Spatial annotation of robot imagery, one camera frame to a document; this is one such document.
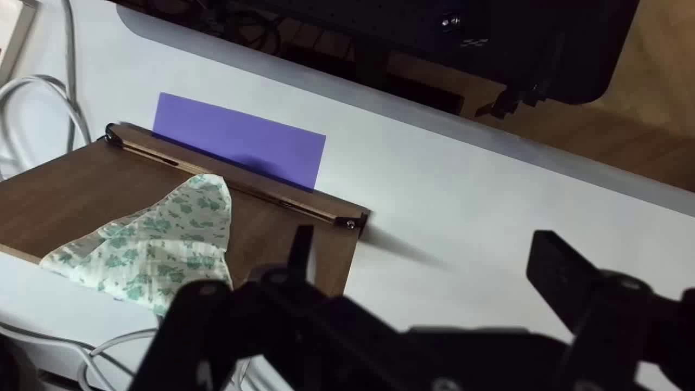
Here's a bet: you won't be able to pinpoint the white cloth with green print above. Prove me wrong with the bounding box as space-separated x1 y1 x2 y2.
39 171 237 322

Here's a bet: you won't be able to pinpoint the black equipment base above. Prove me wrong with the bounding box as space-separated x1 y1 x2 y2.
111 0 642 121

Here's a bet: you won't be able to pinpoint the purple paper sheet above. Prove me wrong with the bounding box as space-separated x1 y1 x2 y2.
149 92 328 191

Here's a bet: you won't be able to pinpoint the white cable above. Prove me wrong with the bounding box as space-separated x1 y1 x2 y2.
0 322 256 391
0 0 95 178

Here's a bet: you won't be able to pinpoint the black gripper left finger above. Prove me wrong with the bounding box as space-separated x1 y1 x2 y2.
129 224 408 391

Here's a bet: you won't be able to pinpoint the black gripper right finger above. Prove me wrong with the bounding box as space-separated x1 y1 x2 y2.
526 228 695 391

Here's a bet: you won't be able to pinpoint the light wooden frame tray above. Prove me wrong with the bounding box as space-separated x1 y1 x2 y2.
0 0 39 83

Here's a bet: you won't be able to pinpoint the brown wooden book stand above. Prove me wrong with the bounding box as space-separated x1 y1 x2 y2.
0 120 374 300

